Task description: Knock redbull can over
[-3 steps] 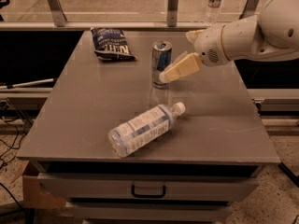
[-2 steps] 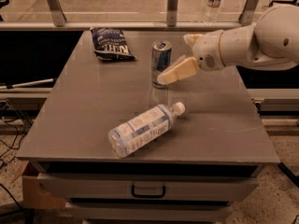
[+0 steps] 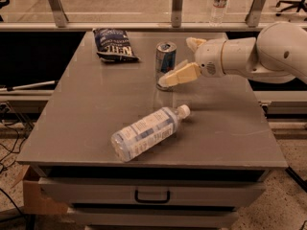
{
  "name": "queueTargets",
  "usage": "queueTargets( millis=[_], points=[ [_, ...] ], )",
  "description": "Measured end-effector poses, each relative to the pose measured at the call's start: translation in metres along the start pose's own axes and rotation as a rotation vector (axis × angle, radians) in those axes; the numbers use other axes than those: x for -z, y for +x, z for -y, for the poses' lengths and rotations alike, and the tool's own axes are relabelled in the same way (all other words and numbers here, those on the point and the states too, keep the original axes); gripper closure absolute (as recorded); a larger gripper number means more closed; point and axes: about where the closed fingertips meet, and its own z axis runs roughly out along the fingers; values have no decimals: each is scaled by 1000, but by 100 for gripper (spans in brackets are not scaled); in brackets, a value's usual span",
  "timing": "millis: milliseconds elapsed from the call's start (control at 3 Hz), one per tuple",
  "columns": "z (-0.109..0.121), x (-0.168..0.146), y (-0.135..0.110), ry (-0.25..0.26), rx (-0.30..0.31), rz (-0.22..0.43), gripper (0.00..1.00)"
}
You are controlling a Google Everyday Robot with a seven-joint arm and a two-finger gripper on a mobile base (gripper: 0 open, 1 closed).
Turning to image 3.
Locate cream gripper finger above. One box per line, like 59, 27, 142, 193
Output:
186, 37, 206, 53
158, 62, 201, 87

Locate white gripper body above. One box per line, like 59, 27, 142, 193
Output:
194, 38, 225, 78

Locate red bull can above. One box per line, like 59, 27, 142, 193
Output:
155, 41, 177, 81

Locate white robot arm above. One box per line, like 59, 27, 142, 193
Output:
157, 22, 307, 88

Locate upright water bottle background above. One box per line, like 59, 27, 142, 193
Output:
209, 0, 228, 26

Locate dark blue chip bag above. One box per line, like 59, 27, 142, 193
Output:
93, 28, 138, 62

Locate clear plastic water bottle lying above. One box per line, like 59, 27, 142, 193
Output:
111, 104, 191, 162

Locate grey upper drawer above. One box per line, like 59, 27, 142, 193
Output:
39, 178, 265, 208

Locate grey drawer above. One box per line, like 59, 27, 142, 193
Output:
68, 208, 238, 228
39, 178, 265, 208

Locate grey metal rod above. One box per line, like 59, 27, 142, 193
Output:
0, 80, 59, 92

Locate grey lower drawer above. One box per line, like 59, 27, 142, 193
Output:
68, 208, 238, 228

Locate cardboard box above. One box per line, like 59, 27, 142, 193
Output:
13, 166, 68, 215

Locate black drawer handle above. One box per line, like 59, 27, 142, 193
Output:
134, 190, 171, 204

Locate metal railing frame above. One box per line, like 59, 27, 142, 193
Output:
0, 0, 307, 33

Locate black floor cables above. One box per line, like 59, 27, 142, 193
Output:
0, 103, 35, 174

